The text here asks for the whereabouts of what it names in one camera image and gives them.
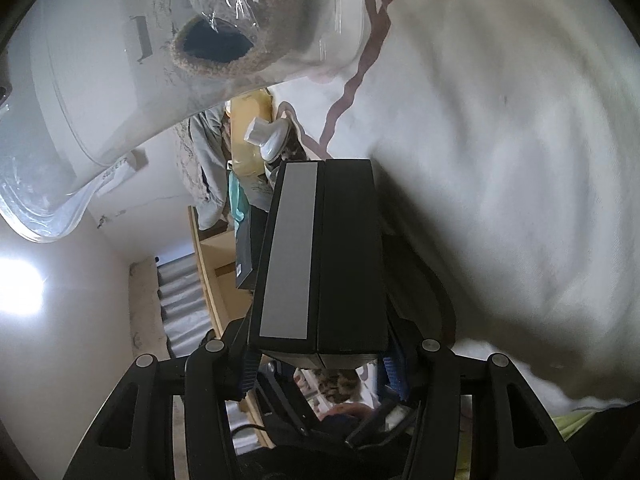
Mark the beige quilted pillow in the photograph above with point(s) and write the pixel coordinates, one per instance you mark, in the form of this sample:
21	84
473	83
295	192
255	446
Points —
185	165

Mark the white bottle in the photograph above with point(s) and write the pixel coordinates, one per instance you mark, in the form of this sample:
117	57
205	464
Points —
270	137

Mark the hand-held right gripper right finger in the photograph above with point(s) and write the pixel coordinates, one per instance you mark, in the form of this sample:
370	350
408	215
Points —
393	370

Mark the grey curtain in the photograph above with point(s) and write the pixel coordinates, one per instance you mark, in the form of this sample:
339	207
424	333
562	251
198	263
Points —
185	310

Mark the ceiling light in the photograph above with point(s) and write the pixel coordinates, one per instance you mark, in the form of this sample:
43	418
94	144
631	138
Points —
20	285

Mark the crinkled clear plastic bag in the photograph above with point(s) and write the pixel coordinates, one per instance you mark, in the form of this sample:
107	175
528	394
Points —
225	5

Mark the dark grey box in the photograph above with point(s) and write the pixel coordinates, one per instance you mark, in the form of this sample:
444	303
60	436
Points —
247	255

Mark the clear plastic storage bin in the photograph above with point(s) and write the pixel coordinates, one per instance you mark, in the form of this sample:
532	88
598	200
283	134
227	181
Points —
75	85

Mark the beige curtain valance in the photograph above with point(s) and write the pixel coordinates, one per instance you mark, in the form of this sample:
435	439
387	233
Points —
145	305

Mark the white hanging pouch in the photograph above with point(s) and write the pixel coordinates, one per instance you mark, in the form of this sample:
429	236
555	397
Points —
117	172

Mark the black box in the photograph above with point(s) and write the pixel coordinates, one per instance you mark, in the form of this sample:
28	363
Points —
345	260

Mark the wooden bedside shelf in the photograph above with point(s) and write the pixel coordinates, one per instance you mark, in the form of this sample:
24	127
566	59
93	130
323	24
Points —
220	270

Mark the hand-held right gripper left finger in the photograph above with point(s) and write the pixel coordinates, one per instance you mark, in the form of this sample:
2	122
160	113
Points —
248	372

